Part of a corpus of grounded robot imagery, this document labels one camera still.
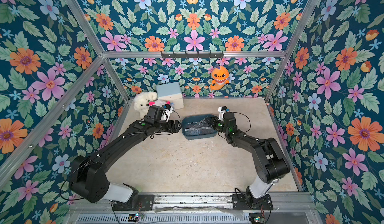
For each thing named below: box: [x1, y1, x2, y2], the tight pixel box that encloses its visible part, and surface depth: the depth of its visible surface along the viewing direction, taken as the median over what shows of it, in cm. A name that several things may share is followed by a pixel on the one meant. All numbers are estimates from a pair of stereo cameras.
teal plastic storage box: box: [181, 114, 218, 140], surface depth 100 cm
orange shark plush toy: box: [210, 65, 230, 91], surface depth 100 cm
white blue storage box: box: [156, 81, 184, 110], surface depth 107 cm
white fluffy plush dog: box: [133, 91, 158, 120], surface depth 96 cm
